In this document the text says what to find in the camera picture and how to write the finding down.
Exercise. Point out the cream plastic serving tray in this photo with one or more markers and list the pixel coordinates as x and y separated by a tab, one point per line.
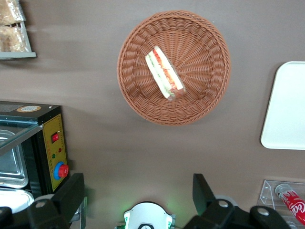
288	107

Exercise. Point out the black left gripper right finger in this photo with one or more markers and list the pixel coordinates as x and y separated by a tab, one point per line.
205	198

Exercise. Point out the brown round wicker basket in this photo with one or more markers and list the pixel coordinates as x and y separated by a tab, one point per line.
202	47

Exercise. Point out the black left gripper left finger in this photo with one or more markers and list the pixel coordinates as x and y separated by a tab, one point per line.
69	193

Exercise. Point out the black glass food warmer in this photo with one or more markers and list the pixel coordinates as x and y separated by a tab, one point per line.
54	126

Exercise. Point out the triangle sandwich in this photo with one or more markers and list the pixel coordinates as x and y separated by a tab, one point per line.
164	74

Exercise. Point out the red cola bottle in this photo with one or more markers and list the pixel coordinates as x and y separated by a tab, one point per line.
293	202

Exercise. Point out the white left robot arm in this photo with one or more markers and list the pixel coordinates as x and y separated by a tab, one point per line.
147	214

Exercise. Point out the clear bag of brown snacks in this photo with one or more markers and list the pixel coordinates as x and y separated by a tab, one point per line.
12	39
9	12

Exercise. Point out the grey metal snack tray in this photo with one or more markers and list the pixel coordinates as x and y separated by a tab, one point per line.
14	55

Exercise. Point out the clear acrylic bottle rack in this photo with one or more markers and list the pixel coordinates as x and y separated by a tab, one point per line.
268	193

